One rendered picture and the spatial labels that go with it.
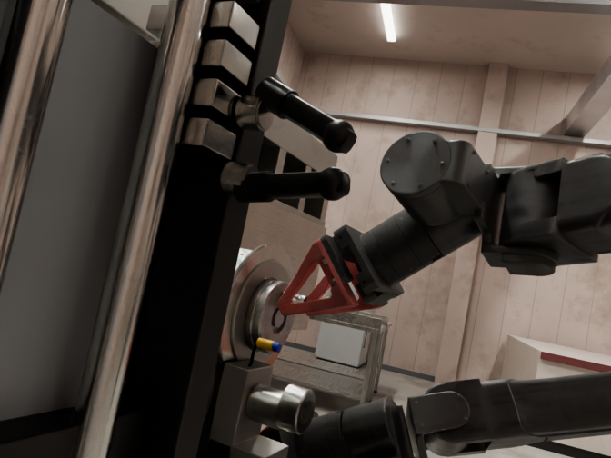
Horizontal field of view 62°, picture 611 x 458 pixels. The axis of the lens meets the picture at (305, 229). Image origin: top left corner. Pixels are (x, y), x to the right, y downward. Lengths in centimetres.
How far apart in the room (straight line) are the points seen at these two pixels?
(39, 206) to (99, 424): 8
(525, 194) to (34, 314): 36
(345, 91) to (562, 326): 525
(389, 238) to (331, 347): 753
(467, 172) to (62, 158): 28
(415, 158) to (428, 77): 897
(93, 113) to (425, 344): 847
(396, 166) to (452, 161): 4
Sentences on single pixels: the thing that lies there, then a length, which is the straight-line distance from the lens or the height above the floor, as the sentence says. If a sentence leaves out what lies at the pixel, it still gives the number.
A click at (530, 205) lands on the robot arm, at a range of 44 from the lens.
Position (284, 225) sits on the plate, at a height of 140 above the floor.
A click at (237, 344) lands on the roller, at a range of 51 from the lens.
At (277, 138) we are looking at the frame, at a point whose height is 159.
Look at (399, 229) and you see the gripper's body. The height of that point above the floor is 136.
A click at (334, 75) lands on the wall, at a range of 961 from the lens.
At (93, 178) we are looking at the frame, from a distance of 22.
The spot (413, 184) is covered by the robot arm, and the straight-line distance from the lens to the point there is 40.
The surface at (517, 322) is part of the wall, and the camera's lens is 868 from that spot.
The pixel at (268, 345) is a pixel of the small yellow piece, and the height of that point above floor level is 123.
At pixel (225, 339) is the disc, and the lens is 49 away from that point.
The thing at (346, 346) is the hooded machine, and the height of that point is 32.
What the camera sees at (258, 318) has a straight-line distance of 50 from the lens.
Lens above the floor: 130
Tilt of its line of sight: 5 degrees up
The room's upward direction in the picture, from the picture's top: 11 degrees clockwise
